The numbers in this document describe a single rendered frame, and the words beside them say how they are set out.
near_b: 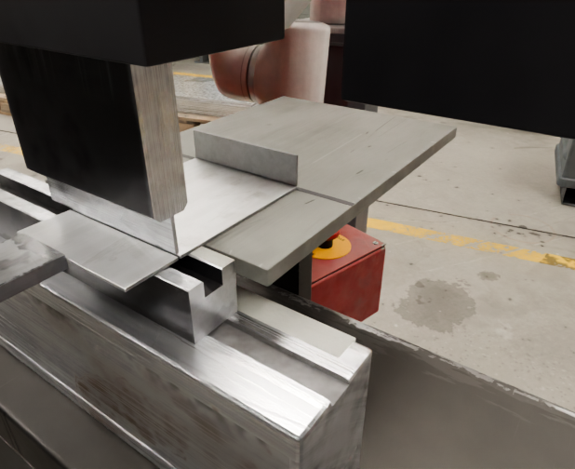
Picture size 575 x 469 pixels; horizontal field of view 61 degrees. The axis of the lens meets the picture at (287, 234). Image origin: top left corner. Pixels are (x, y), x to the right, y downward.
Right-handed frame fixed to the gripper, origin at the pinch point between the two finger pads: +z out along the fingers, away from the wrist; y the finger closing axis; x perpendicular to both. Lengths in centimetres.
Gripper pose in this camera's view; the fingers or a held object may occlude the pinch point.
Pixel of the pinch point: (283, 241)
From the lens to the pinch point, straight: 75.4
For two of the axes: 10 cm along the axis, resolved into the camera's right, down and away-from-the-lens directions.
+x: -6.5, -3.8, 6.6
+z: -0.7, 8.9, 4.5
